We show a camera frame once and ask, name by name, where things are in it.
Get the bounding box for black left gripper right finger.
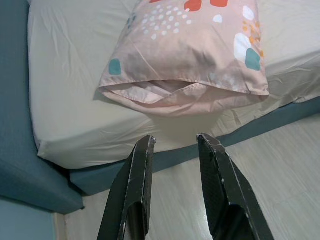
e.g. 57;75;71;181
195;133;270;240

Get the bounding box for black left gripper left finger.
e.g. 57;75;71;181
96;134;157;240

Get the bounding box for beige sheeted mattress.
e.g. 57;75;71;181
26;0;320;170

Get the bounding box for blue upholstered headboard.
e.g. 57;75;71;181
0;0;86;216

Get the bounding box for pink patterned pillow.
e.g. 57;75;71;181
94;0;271;118

